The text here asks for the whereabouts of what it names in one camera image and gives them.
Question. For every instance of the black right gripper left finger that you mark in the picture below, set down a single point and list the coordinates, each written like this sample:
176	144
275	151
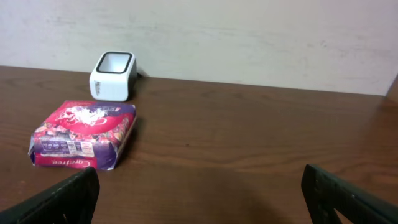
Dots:
72	200

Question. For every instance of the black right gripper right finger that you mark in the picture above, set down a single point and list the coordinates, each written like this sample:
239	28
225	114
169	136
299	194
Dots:
326	195

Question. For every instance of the red purple Carefree pad pack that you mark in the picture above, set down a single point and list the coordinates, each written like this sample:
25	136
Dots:
81	134

